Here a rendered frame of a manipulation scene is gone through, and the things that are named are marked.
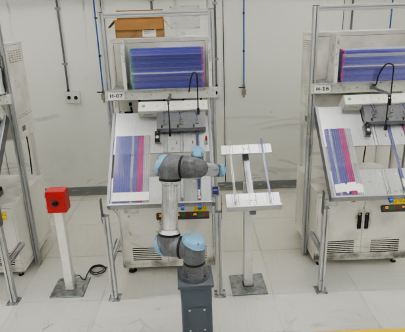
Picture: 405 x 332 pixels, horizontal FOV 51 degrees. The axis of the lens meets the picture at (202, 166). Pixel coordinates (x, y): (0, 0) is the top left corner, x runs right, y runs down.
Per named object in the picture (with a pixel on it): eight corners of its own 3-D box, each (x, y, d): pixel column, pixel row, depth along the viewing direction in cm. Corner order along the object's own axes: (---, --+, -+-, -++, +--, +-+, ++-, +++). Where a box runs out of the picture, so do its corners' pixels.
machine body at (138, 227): (215, 271, 328) (213, 197, 308) (124, 275, 328) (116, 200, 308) (212, 232, 389) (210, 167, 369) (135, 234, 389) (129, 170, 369)
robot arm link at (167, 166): (178, 262, 219) (180, 156, 210) (151, 258, 223) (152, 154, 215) (186, 254, 230) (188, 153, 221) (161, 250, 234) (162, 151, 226)
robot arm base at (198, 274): (210, 282, 220) (209, 266, 217) (181, 284, 219) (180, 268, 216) (207, 267, 234) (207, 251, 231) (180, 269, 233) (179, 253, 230)
